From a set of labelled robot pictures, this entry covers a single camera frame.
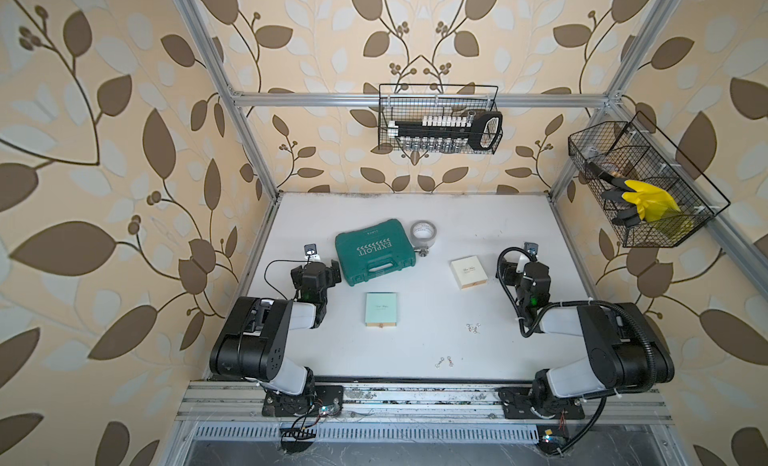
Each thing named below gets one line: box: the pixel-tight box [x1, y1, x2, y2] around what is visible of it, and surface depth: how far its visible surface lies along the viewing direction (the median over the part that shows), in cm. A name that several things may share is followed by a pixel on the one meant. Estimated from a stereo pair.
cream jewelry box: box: [449, 255, 489, 290], surface depth 97 cm
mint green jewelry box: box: [364, 291, 397, 328], surface depth 89 cm
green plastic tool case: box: [335, 219, 417, 286], surface depth 101 cm
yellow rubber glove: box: [622, 180, 681, 222], surface depth 68 cm
